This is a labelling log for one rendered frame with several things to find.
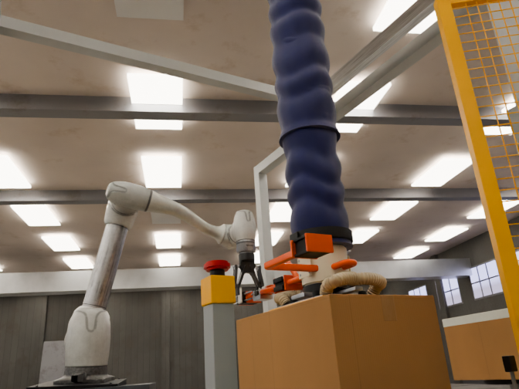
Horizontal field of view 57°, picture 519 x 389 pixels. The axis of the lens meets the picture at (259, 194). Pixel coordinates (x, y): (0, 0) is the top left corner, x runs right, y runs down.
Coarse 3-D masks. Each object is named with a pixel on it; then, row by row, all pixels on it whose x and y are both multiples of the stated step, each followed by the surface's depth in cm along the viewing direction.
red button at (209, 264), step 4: (212, 260) 122; (216, 260) 121; (220, 260) 122; (224, 260) 122; (204, 264) 123; (208, 264) 121; (212, 264) 121; (216, 264) 120; (220, 264) 121; (224, 264) 121; (228, 264) 122; (204, 268) 122; (208, 268) 122; (212, 268) 121; (216, 268) 121; (220, 268) 121; (224, 268) 122; (228, 268) 124; (212, 272) 122; (216, 272) 121; (220, 272) 122; (224, 272) 123
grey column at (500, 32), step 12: (516, 0) 217; (492, 12) 227; (504, 12) 222; (516, 12) 216; (492, 24) 227; (504, 24) 221; (516, 24) 216; (516, 36) 215; (504, 48) 219; (516, 48) 214; (516, 84) 212; (516, 96) 212
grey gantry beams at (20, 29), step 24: (0, 24) 343; (24, 24) 352; (432, 24) 371; (456, 24) 356; (72, 48) 370; (96, 48) 375; (120, 48) 386; (408, 48) 392; (432, 48) 381; (168, 72) 408; (192, 72) 413; (216, 72) 427; (384, 72) 414; (264, 96) 455; (360, 96) 444; (264, 168) 586
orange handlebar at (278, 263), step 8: (280, 256) 143; (288, 256) 139; (264, 264) 151; (272, 264) 147; (280, 264) 146; (288, 264) 155; (296, 264) 157; (304, 264) 159; (336, 264) 158; (344, 264) 155; (352, 264) 155; (288, 280) 183; (296, 280) 178; (272, 288) 193; (248, 296) 210
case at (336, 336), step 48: (240, 336) 174; (288, 336) 145; (336, 336) 126; (384, 336) 133; (432, 336) 142; (240, 384) 170; (288, 384) 142; (336, 384) 123; (384, 384) 128; (432, 384) 136
